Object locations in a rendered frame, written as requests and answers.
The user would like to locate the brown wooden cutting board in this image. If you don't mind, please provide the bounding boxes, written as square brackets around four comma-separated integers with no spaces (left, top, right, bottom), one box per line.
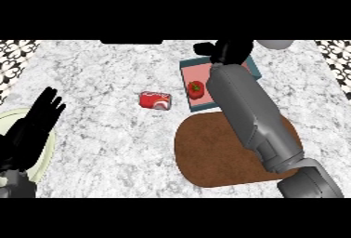
[174,112,303,189]

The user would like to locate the teal box with pink inside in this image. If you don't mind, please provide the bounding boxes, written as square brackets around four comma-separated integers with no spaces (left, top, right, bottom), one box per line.
[178,55,264,112]

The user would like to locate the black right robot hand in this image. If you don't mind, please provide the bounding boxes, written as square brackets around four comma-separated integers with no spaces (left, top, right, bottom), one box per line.
[191,40,255,66]

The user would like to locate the pale green plate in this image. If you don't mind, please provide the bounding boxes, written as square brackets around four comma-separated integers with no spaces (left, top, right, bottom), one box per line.
[0,107,57,188]

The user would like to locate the red soda can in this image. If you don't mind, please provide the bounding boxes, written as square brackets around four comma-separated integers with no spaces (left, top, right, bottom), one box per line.
[138,90,172,111]

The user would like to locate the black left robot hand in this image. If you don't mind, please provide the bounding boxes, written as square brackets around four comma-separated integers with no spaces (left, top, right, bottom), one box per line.
[0,86,67,173]

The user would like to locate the grey round object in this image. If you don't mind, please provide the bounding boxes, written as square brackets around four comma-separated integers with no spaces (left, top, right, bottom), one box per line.
[255,40,295,50]

